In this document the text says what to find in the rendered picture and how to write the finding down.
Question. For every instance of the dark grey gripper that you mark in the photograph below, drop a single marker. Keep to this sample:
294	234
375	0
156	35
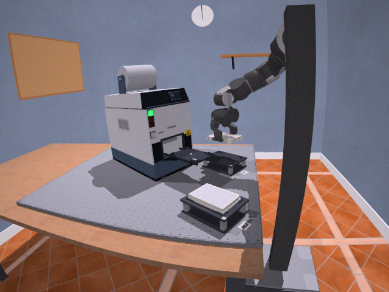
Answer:
224	116

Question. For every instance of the grey roll on bracket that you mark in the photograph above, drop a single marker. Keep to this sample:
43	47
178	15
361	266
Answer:
138	76

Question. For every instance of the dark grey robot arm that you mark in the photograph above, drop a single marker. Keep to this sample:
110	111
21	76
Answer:
268	71

